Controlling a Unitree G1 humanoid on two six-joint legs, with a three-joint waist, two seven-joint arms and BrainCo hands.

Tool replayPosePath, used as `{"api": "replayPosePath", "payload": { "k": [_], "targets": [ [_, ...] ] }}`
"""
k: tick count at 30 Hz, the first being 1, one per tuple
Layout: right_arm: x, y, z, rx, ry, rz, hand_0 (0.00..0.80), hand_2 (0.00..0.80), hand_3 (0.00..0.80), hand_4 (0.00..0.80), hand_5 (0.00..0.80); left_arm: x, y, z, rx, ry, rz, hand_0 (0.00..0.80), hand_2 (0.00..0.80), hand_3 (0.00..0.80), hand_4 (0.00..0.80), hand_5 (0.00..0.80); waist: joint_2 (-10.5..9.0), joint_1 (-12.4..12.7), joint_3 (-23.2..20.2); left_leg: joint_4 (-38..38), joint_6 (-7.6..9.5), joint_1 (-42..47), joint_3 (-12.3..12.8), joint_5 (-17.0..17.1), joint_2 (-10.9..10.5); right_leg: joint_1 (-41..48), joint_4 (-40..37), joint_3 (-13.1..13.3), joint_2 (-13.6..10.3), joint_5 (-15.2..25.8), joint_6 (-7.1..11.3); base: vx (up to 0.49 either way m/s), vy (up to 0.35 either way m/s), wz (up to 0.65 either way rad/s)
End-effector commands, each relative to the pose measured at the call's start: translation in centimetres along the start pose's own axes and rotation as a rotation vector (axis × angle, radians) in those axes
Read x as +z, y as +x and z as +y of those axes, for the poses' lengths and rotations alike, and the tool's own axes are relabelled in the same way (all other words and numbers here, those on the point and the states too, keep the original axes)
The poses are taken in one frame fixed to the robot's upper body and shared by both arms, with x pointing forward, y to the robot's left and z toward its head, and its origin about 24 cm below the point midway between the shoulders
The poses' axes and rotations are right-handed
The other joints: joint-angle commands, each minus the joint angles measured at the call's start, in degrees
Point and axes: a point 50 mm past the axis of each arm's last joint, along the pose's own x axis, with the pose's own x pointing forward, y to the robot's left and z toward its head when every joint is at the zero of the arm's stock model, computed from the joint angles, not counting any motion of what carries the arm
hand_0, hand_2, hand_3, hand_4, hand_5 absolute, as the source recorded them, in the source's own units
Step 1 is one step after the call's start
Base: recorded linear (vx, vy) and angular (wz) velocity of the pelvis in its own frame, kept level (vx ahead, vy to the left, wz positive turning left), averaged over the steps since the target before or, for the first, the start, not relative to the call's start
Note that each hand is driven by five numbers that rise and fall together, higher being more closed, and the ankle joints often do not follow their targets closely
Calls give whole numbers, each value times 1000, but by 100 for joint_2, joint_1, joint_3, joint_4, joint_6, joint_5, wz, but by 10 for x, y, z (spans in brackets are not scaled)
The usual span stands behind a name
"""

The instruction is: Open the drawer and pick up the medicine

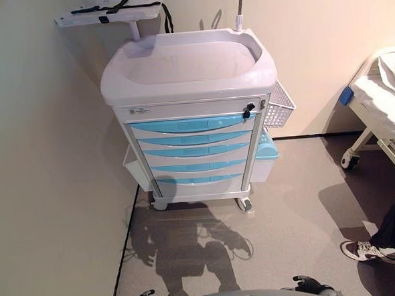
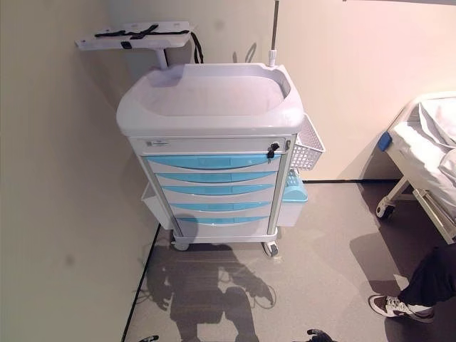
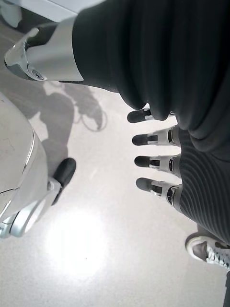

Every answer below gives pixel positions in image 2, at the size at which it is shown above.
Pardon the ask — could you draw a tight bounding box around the white medical cart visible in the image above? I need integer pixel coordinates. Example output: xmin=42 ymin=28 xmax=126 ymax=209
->
xmin=115 ymin=62 xmax=307 ymax=252

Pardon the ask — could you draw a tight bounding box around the blue handled white cart drawer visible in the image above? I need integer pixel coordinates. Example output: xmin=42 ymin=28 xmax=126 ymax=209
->
xmin=158 ymin=184 xmax=277 ymax=206
xmin=144 ymin=155 xmax=284 ymax=175
xmin=167 ymin=201 xmax=274 ymax=218
xmin=152 ymin=170 xmax=281 ymax=188
xmin=174 ymin=215 xmax=271 ymax=239

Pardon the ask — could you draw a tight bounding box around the blue lidded waste bin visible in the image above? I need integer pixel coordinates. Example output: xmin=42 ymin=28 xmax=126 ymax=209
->
xmin=276 ymin=170 xmax=309 ymax=229

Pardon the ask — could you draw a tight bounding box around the metal IV pole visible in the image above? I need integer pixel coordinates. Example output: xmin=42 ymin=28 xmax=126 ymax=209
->
xmin=266 ymin=0 xmax=281 ymax=68

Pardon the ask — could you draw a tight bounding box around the white side bin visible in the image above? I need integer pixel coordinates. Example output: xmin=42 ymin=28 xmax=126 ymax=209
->
xmin=141 ymin=183 xmax=175 ymax=231

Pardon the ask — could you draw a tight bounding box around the blue bed corner bumper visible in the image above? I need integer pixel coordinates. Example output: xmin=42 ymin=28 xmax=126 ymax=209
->
xmin=377 ymin=131 xmax=393 ymax=152

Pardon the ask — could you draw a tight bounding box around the white bed caster wheel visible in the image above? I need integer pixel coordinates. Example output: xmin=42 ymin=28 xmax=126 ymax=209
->
xmin=376 ymin=202 xmax=395 ymax=220

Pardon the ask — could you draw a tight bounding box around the brown white sneaker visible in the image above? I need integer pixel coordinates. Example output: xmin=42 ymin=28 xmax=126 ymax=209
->
xmin=368 ymin=294 xmax=435 ymax=323

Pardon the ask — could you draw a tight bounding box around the white lockable cart drawer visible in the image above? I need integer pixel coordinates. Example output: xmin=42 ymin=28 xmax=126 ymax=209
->
xmin=130 ymin=137 xmax=288 ymax=157

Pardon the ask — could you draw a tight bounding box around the black trouser leg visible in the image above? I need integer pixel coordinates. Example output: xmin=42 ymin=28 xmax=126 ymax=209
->
xmin=397 ymin=245 xmax=456 ymax=307

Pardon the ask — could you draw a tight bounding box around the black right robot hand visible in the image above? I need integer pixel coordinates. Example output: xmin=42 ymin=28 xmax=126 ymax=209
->
xmin=306 ymin=328 xmax=334 ymax=342

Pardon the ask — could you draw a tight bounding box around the white wire basket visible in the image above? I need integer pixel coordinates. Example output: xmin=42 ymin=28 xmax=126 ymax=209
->
xmin=291 ymin=113 xmax=327 ymax=172

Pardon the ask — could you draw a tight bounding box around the white hospital bed frame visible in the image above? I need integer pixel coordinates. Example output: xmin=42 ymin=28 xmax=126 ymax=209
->
xmin=375 ymin=90 xmax=456 ymax=245

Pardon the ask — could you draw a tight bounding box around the white shelf on post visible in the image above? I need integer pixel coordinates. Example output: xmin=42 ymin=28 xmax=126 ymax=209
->
xmin=74 ymin=20 xmax=195 ymax=71

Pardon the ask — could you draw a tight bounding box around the black strap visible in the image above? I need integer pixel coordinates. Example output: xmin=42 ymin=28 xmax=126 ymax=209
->
xmin=94 ymin=24 xmax=206 ymax=63

